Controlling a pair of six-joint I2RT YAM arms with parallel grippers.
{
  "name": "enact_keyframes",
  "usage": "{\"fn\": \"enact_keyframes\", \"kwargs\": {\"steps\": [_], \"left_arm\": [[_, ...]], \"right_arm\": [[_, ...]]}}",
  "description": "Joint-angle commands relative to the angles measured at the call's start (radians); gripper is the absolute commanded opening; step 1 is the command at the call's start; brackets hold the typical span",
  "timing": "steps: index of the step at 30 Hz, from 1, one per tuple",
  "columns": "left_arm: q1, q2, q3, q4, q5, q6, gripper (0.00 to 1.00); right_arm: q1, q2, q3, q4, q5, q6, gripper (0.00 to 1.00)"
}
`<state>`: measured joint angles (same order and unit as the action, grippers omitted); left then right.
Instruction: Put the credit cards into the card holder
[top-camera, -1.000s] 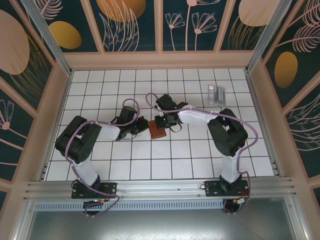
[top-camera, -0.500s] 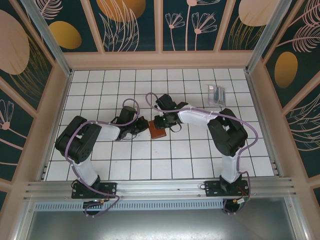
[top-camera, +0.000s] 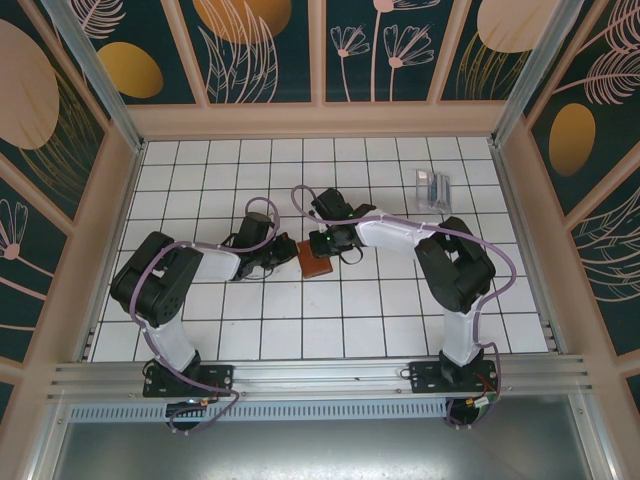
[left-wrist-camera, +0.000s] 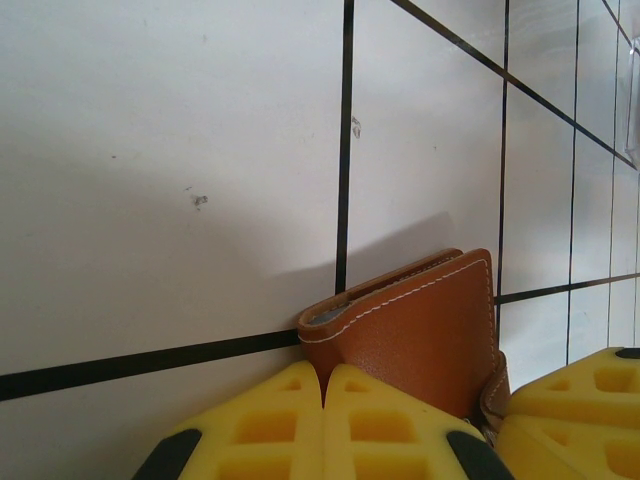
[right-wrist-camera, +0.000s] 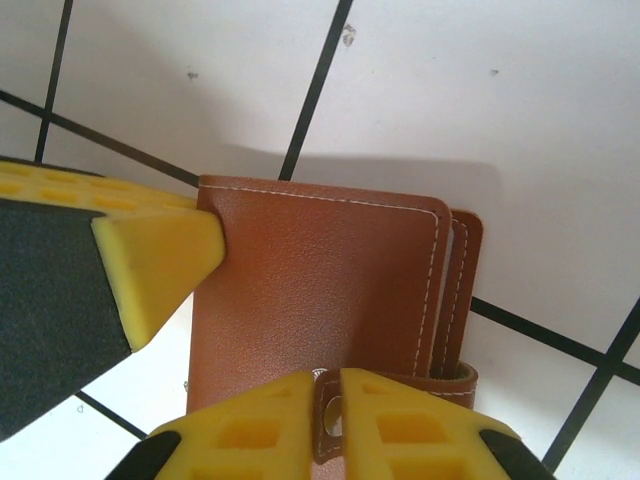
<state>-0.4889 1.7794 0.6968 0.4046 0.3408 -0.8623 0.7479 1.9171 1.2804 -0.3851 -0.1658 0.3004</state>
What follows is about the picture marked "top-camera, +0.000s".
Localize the brown leather card holder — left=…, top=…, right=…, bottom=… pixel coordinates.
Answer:
left=297, top=239, right=335, bottom=279

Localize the grey metal sheet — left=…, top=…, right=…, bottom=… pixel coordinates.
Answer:
left=29, top=418, right=614, bottom=480

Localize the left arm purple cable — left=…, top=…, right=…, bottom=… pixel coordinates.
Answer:
left=128, top=197, right=281, bottom=434

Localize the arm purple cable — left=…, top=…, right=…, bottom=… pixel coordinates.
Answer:
left=128, top=197, right=281, bottom=434
left=291, top=184, right=517, bottom=430

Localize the aluminium mounting rail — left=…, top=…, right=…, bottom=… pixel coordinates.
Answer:
left=47, top=354, right=594, bottom=404

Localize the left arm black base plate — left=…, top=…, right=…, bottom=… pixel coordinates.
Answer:
left=142, top=364, right=236, bottom=399

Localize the grey slotted cable duct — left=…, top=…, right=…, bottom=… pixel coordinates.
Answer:
left=66, top=399, right=452, bottom=424

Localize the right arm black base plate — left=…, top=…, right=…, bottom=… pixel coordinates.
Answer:
left=408, top=360, right=502, bottom=397

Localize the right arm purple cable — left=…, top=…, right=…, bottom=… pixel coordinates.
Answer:
left=291, top=184, right=517, bottom=430

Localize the aluminium frame post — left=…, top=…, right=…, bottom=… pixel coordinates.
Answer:
left=41, top=0, right=147, bottom=154
left=488, top=0, right=589, bottom=148

